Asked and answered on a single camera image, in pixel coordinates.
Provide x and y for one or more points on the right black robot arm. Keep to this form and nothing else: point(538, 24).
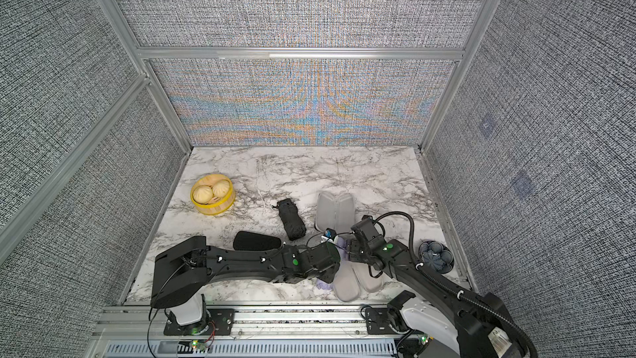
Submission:
point(473, 316)

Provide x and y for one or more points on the grey open case back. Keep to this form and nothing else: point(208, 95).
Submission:
point(335, 212)

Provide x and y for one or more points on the grey zippered case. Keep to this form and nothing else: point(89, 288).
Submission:
point(250, 241)

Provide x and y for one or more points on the left steamed bun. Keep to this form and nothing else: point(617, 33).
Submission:
point(202, 194)

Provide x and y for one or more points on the right steamed bun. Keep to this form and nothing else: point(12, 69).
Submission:
point(221, 188)

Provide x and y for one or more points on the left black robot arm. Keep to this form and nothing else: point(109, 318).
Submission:
point(181, 271)

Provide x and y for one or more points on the steamed bun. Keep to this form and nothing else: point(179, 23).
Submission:
point(202, 194)
point(221, 188)

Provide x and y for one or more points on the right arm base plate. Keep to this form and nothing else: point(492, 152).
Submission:
point(380, 319)

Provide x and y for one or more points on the grey open case right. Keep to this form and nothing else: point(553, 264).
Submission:
point(352, 279)

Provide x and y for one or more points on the black folded umbrella centre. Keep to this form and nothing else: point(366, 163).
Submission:
point(293, 224)

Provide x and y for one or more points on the white vented cable tray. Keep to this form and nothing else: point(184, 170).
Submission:
point(254, 348)

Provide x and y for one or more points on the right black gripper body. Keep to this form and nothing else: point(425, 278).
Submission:
point(357, 253)

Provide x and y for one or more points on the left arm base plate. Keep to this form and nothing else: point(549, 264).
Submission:
point(208, 320)

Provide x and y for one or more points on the grey open case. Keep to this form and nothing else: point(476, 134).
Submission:
point(352, 279)
point(335, 212)

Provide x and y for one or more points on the yellow bamboo steamer basket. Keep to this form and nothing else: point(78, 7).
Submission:
point(216, 206)

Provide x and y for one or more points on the aluminium front rail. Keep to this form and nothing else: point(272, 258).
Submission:
point(244, 320)

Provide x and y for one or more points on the purple folded umbrella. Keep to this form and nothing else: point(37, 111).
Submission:
point(321, 285)

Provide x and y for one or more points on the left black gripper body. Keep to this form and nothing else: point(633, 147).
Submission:
point(327, 276)

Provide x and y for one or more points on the dark round flower dish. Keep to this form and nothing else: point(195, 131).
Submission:
point(437, 256)

